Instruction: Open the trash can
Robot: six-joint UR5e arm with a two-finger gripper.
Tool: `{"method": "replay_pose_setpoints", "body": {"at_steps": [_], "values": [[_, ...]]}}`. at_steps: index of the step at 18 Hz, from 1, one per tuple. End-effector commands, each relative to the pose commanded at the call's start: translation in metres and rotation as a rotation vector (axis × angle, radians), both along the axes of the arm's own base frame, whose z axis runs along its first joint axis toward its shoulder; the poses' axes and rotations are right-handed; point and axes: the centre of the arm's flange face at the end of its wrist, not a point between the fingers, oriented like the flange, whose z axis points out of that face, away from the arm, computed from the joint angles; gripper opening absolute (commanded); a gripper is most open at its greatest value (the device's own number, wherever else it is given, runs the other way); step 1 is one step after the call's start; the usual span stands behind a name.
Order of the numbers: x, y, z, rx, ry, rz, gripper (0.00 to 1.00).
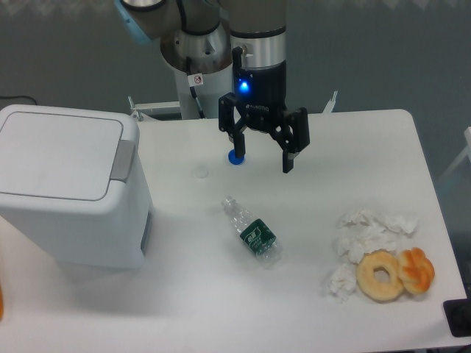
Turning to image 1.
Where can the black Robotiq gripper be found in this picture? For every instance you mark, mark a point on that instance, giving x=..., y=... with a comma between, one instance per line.
x=259, y=97

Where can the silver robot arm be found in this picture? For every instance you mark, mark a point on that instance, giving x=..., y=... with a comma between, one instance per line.
x=229, y=63

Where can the white trash can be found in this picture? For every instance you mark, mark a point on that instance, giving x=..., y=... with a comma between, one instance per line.
x=73, y=183

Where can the blue bottle cap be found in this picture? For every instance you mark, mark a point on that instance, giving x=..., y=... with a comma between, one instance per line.
x=233, y=159

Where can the clear plastic bottle green label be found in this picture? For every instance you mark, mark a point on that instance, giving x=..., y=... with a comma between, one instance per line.
x=253, y=232

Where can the crumpled white tissue large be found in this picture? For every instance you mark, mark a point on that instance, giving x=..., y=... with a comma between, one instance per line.
x=364, y=231

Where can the white table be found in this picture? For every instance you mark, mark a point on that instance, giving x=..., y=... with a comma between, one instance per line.
x=240, y=257

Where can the crumpled white tissue small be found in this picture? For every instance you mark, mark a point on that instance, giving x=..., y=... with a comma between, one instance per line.
x=342, y=282

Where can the twisted glazed bread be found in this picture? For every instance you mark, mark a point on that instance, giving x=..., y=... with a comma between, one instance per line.
x=415, y=270

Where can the black device at table corner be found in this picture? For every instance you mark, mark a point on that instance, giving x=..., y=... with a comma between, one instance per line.
x=457, y=313

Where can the orange object at left edge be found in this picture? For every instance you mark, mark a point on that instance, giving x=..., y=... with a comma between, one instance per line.
x=1, y=304

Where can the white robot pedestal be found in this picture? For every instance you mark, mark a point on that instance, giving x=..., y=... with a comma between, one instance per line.
x=202, y=92

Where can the ring donut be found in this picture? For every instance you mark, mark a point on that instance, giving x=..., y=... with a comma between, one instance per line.
x=377, y=276

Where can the white frame at right edge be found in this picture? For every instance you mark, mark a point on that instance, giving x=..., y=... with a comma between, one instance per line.
x=458, y=167

